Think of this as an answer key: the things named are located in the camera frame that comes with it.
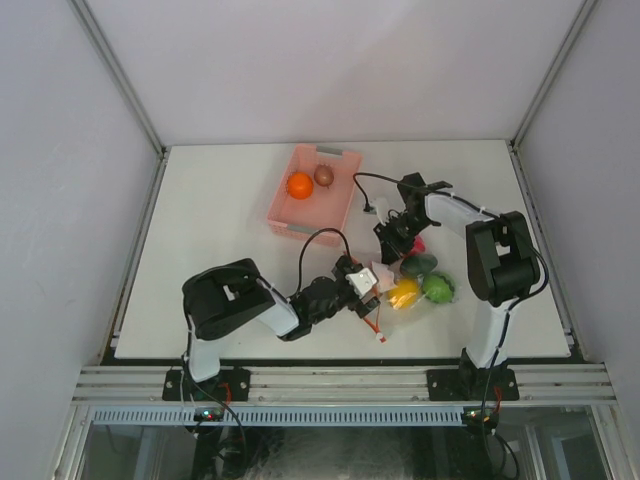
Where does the slotted cable duct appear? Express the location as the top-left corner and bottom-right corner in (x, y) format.
(93, 405), (464, 427)

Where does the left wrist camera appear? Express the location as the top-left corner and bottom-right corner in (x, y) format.
(345, 267), (378, 299)

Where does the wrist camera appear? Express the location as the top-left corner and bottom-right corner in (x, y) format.
(345, 267), (378, 299)
(363, 197), (391, 224)

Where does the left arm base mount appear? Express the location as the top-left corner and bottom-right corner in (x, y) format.
(162, 368), (251, 403)

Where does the fake red fruit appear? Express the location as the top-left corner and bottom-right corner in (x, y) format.
(411, 236), (426, 255)

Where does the aluminium corner post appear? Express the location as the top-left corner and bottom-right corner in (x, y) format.
(69, 0), (169, 161)
(507, 0), (599, 151)

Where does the camera cable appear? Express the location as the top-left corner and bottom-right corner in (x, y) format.
(352, 172), (549, 401)
(295, 227), (354, 296)

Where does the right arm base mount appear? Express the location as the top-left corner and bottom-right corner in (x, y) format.
(426, 368), (520, 402)

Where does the left aluminium corner post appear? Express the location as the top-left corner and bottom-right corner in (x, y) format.
(69, 0), (169, 161)

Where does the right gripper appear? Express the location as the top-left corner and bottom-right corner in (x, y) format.
(373, 212), (432, 269)

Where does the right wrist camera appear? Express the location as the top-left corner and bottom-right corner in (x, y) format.
(363, 197), (391, 224)

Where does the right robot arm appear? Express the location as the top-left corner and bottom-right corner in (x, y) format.
(374, 173), (549, 401)

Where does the right camera cable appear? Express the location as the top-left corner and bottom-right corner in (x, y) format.
(352, 172), (549, 401)

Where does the fake orange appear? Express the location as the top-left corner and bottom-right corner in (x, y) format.
(286, 172), (314, 200)

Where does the fake brown pink fruit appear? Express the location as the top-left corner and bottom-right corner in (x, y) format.
(314, 165), (334, 187)

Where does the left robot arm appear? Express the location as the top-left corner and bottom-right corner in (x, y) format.
(182, 254), (380, 400)

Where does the fake green fruit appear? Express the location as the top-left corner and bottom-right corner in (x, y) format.
(422, 272), (456, 304)

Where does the left camera cable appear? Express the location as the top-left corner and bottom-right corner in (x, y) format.
(295, 227), (354, 296)

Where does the clear zip top bag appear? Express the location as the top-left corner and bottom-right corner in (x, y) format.
(364, 251), (458, 344)

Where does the aluminium front rail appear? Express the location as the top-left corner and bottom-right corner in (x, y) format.
(73, 364), (616, 406)

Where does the pink plastic basket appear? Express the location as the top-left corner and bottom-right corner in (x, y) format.
(266, 144), (363, 240)

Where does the fake yellow lemon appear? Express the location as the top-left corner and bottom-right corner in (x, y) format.
(387, 278), (422, 310)

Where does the right aluminium corner post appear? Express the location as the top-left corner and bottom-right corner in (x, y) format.
(507, 0), (599, 151)

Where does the fake dark green avocado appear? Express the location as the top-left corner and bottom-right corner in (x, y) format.
(399, 253), (438, 279)

